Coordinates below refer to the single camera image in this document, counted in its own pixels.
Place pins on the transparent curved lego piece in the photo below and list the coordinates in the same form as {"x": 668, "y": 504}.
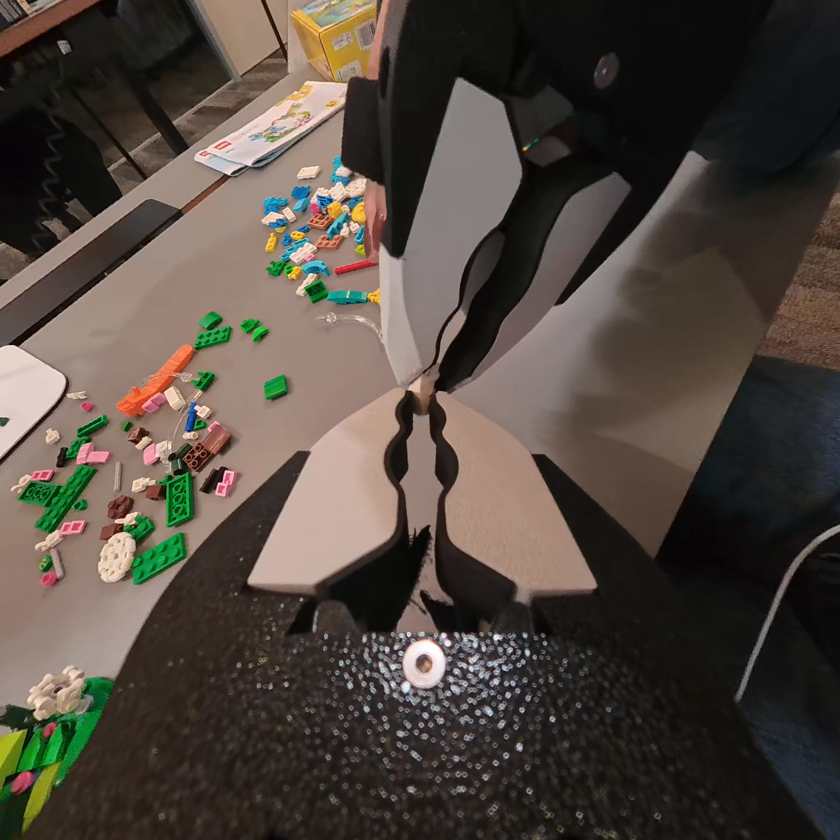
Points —
{"x": 330, "y": 319}

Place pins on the black bag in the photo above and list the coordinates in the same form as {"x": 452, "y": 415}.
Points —
{"x": 79, "y": 177}

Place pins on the small white lego piece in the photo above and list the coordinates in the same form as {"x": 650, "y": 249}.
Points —
{"x": 420, "y": 388}

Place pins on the yellow lego box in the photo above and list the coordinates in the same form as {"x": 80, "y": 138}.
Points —
{"x": 328, "y": 39}

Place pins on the teal curved lego piece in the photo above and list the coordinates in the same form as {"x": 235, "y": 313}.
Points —
{"x": 346, "y": 296}

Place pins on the wooden desk with black legs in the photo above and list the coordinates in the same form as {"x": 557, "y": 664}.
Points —
{"x": 33, "y": 33}

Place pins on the red lego rod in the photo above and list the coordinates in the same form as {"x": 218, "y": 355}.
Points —
{"x": 354, "y": 266}

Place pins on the colourful lego piece pile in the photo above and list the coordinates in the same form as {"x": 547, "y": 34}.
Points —
{"x": 315, "y": 223}

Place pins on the green lego slope brick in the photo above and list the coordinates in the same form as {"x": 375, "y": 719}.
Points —
{"x": 275, "y": 387}

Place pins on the white rounded tray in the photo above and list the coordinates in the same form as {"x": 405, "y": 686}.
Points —
{"x": 23, "y": 394}

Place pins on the green lego garden build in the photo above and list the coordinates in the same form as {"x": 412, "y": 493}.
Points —
{"x": 39, "y": 741}

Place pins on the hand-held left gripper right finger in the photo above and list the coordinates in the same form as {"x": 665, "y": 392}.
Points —
{"x": 512, "y": 518}

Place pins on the lego instruction booklet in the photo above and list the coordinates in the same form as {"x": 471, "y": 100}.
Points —
{"x": 275, "y": 131}

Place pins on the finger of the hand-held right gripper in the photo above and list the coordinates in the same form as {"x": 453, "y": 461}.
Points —
{"x": 584, "y": 223}
{"x": 459, "y": 197}

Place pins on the person's right hand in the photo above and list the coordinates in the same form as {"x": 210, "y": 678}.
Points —
{"x": 375, "y": 223}

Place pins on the green and brown lego pile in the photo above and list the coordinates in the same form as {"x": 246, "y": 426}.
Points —
{"x": 177, "y": 499}

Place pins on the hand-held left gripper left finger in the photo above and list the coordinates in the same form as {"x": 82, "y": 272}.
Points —
{"x": 321, "y": 505}

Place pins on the orange lego piece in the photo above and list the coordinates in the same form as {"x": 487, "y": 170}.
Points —
{"x": 157, "y": 382}

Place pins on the green lego wedge piece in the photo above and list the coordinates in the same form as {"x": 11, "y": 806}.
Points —
{"x": 210, "y": 319}

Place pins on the green lego plate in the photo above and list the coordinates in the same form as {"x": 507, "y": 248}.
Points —
{"x": 213, "y": 337}

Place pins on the dark blue upholstered chair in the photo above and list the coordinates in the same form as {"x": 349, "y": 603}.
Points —
{"x": 754, "y": 459}

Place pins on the white round lego plate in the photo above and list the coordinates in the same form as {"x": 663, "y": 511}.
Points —
{"x": 117, "y": 556}

